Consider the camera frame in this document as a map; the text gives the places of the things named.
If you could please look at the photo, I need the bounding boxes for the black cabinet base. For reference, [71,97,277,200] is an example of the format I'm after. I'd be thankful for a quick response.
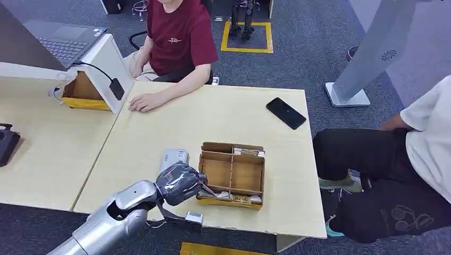
[99,0,127,15]

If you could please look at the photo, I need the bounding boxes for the wooden card box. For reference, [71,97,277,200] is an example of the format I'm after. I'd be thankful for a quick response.
[196,141,266,211]

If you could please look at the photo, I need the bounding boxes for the black cable with adapter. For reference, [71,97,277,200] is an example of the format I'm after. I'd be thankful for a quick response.
[71,61,126,101]

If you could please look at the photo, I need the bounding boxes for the white cable loop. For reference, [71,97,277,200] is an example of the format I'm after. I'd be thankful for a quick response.
[47,86,65,105]

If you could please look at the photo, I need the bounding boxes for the black robot legs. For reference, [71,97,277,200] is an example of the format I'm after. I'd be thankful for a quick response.
[228,0,257,41]

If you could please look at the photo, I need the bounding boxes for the white desk leg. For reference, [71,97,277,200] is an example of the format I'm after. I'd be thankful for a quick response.
[276,234,306,254]

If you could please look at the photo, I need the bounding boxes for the card stack with gold print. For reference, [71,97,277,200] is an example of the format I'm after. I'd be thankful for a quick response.
[198,190,264,206]

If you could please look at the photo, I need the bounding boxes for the black device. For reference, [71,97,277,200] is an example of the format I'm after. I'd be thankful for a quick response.
[0,123,21,168]

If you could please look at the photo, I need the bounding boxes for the white laptop stand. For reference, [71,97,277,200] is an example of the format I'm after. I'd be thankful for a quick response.
[0,33,135,116]

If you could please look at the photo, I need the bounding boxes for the dark grey laptop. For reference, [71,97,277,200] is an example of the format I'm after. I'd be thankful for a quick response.
[0,4,108,72]

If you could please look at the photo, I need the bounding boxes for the grey rounded case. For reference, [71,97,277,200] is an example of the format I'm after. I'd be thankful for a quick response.
[158,149,190,174]

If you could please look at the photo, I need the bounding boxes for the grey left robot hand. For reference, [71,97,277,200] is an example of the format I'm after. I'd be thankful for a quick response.
[155,160,218,207]

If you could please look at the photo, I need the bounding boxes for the person in black trousers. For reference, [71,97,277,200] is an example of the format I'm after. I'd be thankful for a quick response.
[312,74,451,244]

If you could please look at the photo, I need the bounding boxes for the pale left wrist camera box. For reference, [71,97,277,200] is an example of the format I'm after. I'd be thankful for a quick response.
[185,211,205,226]

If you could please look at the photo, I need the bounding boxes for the black smartphone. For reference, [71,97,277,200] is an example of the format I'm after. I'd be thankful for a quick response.
[265,97,307,131]

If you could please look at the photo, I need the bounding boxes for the person's left hand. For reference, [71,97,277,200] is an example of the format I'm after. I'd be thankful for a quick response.
[128,91,161,113]

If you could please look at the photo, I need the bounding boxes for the card stack with white edges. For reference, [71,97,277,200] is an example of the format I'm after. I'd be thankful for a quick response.
[232,147,265,158]

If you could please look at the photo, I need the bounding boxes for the white pillar with base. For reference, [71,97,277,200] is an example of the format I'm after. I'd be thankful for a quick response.
[324,0,420,108]

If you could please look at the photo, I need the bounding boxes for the seated person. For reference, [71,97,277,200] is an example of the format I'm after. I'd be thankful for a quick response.
[122,0,220,113]

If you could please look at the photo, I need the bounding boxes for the dark shoe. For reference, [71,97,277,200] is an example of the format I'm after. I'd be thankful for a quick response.
[345,44,359,62]

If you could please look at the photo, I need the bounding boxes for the wooden box with yellow front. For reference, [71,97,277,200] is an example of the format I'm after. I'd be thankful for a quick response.
[60,71,111,112]

